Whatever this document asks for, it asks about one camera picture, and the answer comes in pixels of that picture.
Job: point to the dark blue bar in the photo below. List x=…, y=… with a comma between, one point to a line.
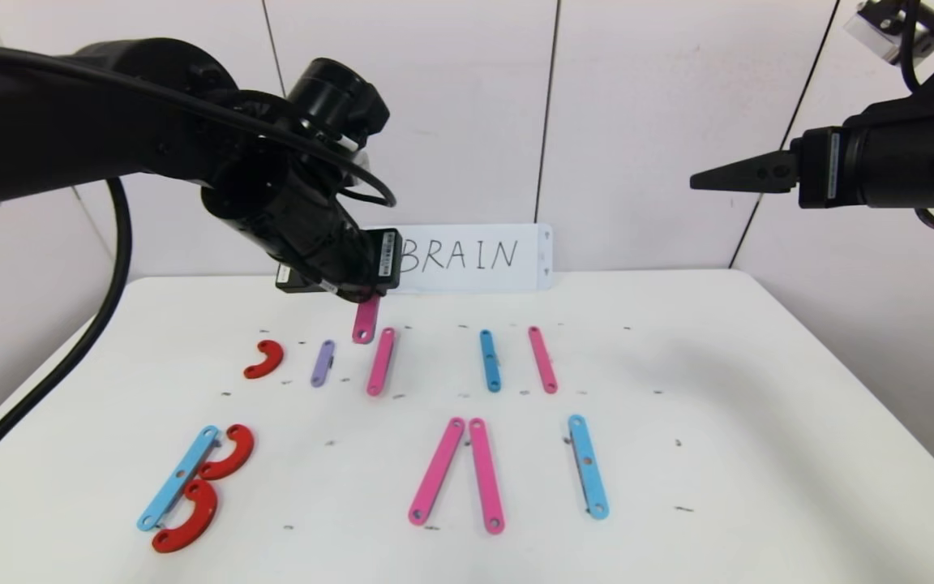
x=490, y=361

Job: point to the white BRAIN sign card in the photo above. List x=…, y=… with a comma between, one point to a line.
x=483, y=255

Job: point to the small red curved piece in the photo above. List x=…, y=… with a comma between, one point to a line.
x=275, y=355

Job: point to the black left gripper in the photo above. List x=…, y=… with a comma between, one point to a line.
x=378, y=261

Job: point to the long light blue bar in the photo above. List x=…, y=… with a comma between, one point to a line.
x=178, y=478
x=588, y=468

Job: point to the short purple bar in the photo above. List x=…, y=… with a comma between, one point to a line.
x=323, y=363

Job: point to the long pink bar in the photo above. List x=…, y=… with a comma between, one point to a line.
x=381, y=362
x=437, y=470
x=365, y=324
x=486, y=476

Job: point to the large red curved piece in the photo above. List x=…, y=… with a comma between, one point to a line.
x=244, y=450
x=206, y=513

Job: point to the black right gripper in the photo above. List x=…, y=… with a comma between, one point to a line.
x=820, y=169

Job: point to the narrow pink bar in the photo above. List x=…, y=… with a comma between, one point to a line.
x=542, y=361

